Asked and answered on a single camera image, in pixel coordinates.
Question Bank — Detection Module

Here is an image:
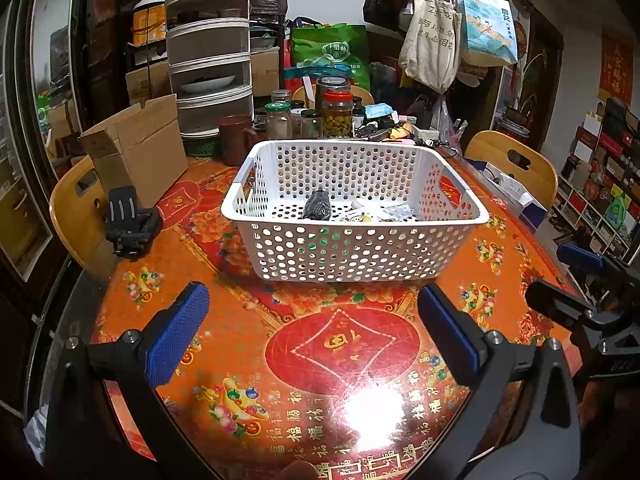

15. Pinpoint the clear hanging plastic bag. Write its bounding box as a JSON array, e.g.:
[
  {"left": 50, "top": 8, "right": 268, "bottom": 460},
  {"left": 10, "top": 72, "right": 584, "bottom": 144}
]
[{"left": 429, "top": 95, "right": 457, "bottom": 142}]

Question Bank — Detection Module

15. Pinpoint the green shopping bag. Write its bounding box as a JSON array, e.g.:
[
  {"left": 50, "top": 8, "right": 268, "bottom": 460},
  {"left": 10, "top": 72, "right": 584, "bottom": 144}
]
[{"left": 290, "top": 22, "right": 372, "bottom": 92}]

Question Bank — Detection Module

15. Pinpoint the red lid pickle jar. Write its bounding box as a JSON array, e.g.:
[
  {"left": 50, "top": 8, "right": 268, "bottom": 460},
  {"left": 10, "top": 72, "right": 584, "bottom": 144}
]
[{"left": 322, "top": 91, "right": 355, "bottom": 140}]

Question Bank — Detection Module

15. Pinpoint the dark framed wall picture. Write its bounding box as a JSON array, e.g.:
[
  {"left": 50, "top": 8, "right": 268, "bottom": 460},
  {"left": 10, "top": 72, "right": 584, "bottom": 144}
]
[{"left": 520, "top": 10, "right": 566, "bottom": 133}]

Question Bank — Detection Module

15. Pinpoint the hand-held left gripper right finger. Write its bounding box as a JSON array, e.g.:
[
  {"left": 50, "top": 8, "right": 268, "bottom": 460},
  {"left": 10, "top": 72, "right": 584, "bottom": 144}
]
[{"left": 415, "top": 283, "right": 582, "bottom": 480}]

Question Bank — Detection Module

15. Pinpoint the beige canvas tote bag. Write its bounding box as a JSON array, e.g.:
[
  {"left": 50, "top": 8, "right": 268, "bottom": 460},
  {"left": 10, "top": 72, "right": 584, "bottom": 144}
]
[{"left": 398, "top": 0, "right": 462, "bottom": 95}]

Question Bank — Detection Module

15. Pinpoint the red wall poster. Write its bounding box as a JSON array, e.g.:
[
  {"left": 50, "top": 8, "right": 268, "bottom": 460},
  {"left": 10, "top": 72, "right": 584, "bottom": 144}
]
[{"left": 597, "top": 35, "right": 634, "bottom": 104}]

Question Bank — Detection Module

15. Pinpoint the grey stacked dish rack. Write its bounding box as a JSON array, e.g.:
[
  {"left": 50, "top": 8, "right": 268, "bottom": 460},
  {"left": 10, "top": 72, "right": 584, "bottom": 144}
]
[{"left": 165, "top": 0, "right": 255, "bottom": 139}]

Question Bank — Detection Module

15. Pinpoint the tall dark lid jar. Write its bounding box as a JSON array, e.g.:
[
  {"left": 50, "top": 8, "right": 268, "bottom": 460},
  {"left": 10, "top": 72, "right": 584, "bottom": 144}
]
[{"left": 315, "top": 76, "right": 351, "bottom": 111}]

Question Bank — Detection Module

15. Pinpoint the orange box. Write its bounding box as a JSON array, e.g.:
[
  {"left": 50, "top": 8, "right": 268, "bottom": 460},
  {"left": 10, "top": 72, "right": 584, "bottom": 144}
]
[{"left": 131, "top": 5, "right": 169, "bottom": 47}]

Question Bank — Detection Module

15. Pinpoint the white and blue box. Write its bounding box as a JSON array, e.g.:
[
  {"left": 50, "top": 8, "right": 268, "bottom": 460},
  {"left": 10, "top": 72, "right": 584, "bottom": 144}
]
[{"left": 479, "top": 160, "right": 549, "bottom": 232}]

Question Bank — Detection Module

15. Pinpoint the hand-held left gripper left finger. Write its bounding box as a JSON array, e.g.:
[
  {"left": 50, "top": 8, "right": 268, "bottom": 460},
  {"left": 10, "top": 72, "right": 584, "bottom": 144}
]
[{"left": 46, "top": 281, "right": 221, "bottom": 480}]

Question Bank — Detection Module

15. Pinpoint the blue printed paper bag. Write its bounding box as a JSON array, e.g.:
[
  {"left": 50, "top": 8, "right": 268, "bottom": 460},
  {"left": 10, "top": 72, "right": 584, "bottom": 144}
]
[{"left": 457, "top": 0, "right": 520, "bottom": 67}]

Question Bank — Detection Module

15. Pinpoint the green lid glass jar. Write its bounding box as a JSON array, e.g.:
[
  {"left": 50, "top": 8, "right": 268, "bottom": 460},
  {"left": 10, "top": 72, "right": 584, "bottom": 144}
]
[{"left": 264, "top": 102, "right": 294, "bottom": 141}]

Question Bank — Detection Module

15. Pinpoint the white perforated plastic basket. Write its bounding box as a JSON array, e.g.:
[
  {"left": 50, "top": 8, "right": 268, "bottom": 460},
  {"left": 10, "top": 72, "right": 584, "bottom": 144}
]
[{"left": 221, "top": 140, "right": 491, "bottom": 283}]

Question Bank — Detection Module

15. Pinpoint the black cloth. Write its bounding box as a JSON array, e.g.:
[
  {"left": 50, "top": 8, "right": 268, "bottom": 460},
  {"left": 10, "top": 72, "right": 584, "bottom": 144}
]
[{"left": 302, "top": 187, "right": 332, "bottom": 222}]

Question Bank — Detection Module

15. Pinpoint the open cardboard box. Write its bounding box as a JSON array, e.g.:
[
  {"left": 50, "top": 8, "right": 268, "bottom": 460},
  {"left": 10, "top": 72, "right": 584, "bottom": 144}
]
[{"left": 77, "top": 94, "right": 190, "bottom": 208}]

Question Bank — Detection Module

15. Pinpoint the closed cardboard box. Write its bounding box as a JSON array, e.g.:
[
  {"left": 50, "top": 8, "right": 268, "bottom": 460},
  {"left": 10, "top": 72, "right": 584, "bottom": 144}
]
[{"left": 250, "top": 47, "right": 281, "bottom": 99}]

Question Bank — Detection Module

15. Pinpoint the black folding phone stand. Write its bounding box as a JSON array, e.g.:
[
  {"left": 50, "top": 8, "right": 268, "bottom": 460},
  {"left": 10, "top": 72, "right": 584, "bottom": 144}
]
[{"left": 105, "top": 186, "right": 162, "bottom": 260}]

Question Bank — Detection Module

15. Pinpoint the brown mug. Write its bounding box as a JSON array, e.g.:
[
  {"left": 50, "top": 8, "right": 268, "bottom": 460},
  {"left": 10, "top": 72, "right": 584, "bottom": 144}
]
[{"left": 218, "top": 115, "right": 261, "bottom": 167}]

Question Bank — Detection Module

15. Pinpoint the green packet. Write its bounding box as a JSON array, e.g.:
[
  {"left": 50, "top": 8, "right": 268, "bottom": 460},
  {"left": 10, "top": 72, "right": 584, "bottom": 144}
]
[{"left": 295, "top": 227, "right": 334, "bottom": 264}]

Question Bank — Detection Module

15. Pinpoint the green woven tray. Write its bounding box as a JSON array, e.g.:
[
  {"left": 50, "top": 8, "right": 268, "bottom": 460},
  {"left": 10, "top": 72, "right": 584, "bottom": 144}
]
[{"left": 182, "top": 137, "right": 222, "bottom": 159}]

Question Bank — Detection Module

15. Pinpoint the clear printed packet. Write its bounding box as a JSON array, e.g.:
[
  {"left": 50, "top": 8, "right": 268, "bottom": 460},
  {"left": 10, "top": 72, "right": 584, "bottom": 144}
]
[{"left": 377, "top": 205, "right": 419, "bottom": 224}]

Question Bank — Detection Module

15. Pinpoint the wooden chair with handle hole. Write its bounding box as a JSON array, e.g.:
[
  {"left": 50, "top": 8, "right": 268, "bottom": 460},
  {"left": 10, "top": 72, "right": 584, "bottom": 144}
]
[
  {"left": 291, "top": 85, "right": 375, "bottom": 107},
  {"left": 49, "top": 155, "right": 122, "bottom": 281},
  {"left": 464, "top": 131, "right": 559, "bottom": 211}
]

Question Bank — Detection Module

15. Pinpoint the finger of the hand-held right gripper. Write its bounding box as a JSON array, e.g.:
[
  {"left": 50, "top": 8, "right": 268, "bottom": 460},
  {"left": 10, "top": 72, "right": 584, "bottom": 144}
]
[
  {"left": 556, "top": 243, "right": 609, "bottom": 273},
  {"left": 524, "top": 280, "right": 609, "bottom": 329}
]

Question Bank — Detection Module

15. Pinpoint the small dark lid jar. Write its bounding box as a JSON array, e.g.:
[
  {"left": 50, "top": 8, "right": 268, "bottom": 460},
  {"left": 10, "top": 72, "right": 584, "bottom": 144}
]
[{"left": 300, "top": 109, "right": 324, "bottom": 140}]

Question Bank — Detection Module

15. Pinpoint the blue face mask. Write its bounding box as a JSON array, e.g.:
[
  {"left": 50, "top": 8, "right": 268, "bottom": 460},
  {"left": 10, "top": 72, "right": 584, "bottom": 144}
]
[{"left": 364, "top": 103, "right": 397, "bottom": 122}]

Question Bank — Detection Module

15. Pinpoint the shelf with boxes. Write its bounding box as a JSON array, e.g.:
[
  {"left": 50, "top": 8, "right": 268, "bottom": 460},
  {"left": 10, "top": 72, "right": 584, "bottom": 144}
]
[{"left": 550, "top": 97, "right": 640, "bottom": 261}]

